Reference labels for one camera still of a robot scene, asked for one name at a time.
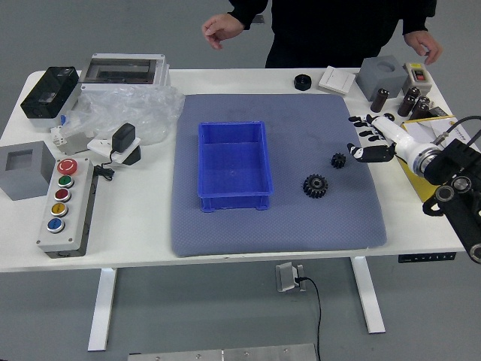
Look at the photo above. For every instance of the black power adapter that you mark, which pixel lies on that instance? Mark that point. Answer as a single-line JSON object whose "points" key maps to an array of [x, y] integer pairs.
{"points": [[124, 137]]}

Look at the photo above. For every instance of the black table control panel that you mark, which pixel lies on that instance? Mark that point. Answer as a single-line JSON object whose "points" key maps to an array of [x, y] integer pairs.
{"points": [[424, 257]]}

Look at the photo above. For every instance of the person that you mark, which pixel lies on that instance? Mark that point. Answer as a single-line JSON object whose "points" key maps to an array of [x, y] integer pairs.
{"points": [[319, 34]]}

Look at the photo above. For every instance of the blue plastic box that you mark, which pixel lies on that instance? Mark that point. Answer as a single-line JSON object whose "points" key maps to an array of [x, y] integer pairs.
{"points": [[233, 169]]}

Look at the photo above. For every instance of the yellow and white cardboard box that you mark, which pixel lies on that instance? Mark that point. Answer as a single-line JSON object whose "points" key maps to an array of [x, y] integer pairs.
{"points": [[421, 129]]}

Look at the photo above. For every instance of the white circuit breaker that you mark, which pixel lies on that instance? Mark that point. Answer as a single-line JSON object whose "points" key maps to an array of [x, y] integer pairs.
{"points": [[75, 144]]}

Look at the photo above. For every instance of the big black gear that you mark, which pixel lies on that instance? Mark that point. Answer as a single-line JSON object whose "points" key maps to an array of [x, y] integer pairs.
{"points": [[310, 190]]}

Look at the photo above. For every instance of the grey metal plate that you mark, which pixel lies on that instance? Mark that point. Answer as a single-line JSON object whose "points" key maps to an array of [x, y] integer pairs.
{"points": [[225, 354]]}

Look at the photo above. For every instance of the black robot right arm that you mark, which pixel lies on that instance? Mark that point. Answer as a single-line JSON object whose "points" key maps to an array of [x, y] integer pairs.
{"points": [[462, 158]]}

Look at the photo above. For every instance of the small black component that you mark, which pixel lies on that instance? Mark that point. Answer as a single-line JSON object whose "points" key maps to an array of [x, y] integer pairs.
{"points": [[439, 112]]}

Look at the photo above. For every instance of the person's right hand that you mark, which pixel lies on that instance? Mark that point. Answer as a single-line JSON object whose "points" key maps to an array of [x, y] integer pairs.
{"points": [[225, 26]]}

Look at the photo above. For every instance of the grey block with round recess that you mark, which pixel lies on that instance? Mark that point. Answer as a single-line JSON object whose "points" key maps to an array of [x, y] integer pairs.
{"points": [[372, 79]]}

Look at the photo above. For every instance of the white wall switch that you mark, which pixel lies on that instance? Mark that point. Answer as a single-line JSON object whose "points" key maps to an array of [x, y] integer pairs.
{"points": [[336, 79]]}

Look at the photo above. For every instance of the grey cube with square recess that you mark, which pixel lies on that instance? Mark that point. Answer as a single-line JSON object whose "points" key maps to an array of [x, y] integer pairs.
{"points": [[34, 180]]}

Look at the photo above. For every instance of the person's right forearm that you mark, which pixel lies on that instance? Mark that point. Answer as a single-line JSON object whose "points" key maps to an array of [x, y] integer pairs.
{"points": [[251, 13]]}

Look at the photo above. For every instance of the white table leg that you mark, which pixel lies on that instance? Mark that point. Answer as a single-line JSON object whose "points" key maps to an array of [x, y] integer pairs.
{"points": [[370, 301], [103, 308]]}

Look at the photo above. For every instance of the clear plastic bag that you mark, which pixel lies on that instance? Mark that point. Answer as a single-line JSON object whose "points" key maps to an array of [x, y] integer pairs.
{"points": [[143, 101]]}

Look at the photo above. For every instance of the white-shelled robot right hand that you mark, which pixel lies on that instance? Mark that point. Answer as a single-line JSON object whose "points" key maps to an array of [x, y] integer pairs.
{"points": [[394, 133]]}

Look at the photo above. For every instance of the person's left forearm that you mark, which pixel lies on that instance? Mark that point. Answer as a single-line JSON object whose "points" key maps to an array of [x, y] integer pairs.
{"points": [[417, 19]]}

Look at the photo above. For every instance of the grey five-button control box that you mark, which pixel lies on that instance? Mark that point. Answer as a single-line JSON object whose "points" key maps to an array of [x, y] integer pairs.
{"points": [[75, 210]]}

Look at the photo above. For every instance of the person's left hand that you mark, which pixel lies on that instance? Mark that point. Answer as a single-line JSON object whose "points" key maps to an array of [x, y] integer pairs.
{"points": [[421, 39]]}

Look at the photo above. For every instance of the grey-blue mat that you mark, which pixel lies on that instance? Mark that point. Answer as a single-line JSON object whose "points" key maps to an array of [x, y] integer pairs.
{"points": [[300, 225]]}

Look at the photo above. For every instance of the black round knob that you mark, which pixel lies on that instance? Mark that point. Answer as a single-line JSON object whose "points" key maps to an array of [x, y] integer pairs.
{"points": [[303, 83]]}

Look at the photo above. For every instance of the small black gear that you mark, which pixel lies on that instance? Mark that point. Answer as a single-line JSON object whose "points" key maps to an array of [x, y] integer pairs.
{"points": [[338, 161]]}

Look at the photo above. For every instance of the small blue part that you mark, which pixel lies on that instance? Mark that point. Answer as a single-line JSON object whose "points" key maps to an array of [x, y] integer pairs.
{"points": [[64, 119]]}

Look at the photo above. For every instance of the grey switch box red button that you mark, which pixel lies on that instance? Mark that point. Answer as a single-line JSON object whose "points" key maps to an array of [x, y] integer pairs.
{"points": [[419, 75]]}

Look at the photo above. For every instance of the dark floor cover plate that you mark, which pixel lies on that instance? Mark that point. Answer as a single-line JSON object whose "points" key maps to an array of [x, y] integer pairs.
{"points": [[259, 19]]}

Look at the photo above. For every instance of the grey windowed distribution box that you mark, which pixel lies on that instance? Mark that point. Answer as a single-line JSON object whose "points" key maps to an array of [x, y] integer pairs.
{"points": [[120, 71]]}

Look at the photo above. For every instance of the black-lidded white enclosure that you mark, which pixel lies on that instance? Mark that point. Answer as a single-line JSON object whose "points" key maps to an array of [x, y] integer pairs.
{"points": [[49, 90]]}

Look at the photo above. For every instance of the white socket block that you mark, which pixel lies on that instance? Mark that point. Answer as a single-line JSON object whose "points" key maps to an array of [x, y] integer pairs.
{"points": [[98, 146]]}

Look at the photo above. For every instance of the silver floor socket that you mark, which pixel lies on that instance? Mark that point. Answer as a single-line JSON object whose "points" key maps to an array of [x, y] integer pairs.
{"points": [[285, 276]]}

